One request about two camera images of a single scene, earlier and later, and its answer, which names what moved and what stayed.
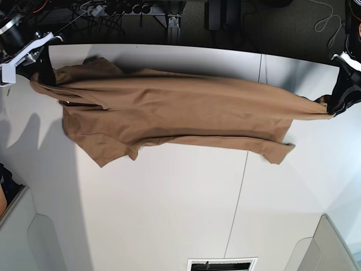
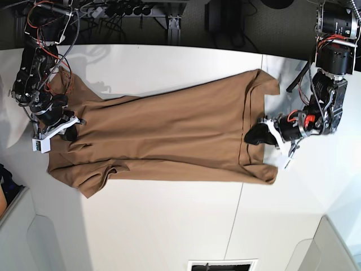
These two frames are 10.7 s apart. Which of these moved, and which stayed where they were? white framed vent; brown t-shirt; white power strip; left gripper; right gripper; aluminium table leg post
Moved: brown t-shirt; right gripper; left gripper
Stayed: white framed vent; white power strip; aluminium table leg post
